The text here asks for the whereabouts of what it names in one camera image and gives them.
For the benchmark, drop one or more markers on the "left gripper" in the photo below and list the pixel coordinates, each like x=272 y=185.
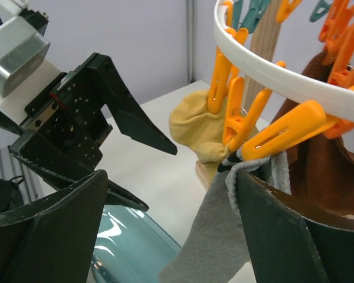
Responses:
x=65 y=110

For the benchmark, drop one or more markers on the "wooden hanging rack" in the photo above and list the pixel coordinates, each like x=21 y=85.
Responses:
x=263 y=44

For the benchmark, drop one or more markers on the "yellow sock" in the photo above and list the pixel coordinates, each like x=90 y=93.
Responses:
x=191 y=124

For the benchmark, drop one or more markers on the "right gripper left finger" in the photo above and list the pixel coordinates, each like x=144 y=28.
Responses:
x=52 y=239

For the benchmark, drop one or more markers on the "orange clothes peg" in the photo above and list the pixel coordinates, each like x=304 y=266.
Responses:
x=218 y=86
x=305 y=121
x=237 y=128

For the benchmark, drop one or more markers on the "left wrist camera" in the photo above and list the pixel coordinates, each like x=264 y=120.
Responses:
x=24 y=69

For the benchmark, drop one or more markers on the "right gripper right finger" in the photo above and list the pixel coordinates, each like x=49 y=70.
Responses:
x=290 y=240

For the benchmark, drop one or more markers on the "white round clip hanger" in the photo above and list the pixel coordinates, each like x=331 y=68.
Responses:
x=335 y=100

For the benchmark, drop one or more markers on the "teal plastic tub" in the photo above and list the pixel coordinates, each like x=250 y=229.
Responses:
x=130 y=247

